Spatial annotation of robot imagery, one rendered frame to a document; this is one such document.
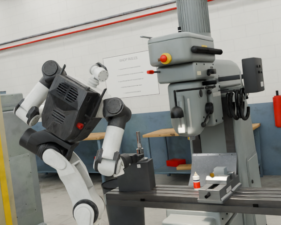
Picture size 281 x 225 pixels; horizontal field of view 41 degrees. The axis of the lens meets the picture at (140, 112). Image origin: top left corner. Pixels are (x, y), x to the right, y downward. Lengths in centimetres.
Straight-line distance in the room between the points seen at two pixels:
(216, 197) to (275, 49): 453
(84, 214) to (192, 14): 134
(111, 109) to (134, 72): 542
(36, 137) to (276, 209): 131
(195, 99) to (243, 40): 440
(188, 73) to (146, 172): 71
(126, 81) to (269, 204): 559
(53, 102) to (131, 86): 545
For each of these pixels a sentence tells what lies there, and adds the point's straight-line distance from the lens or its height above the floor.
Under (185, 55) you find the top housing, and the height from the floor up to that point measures 176.
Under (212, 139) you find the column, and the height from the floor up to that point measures 122.
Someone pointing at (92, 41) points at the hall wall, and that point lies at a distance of 783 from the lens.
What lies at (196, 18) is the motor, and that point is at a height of 201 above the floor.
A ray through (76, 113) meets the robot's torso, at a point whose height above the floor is 153.
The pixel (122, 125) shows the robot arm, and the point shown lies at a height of 144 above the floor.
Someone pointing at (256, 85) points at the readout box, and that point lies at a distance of 232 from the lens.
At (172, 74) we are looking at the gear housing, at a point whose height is 168.
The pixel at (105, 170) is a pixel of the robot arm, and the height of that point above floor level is 123.
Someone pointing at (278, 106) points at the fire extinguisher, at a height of 112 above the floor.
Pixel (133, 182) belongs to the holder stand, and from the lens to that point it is 245.
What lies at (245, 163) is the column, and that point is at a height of 104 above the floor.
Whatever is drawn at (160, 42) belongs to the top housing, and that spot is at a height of 185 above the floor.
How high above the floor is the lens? 159
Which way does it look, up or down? 3 degrees down
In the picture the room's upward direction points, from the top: 7 degrees counter-clockwise
